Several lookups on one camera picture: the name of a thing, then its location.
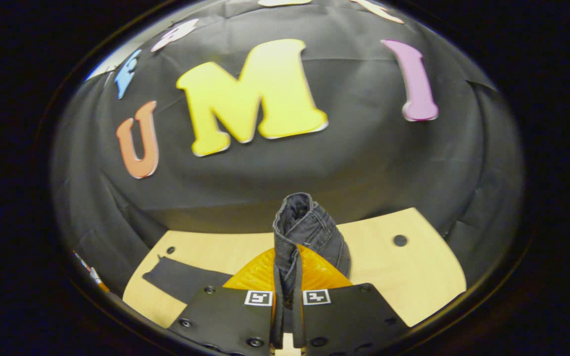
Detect black jeans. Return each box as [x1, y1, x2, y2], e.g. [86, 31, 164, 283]
[142, 192, 353, 350]

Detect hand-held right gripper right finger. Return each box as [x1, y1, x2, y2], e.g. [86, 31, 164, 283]
[295, 245, 410, 356]

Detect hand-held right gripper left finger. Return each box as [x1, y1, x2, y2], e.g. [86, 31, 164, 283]
[168, 247, 276, 355]

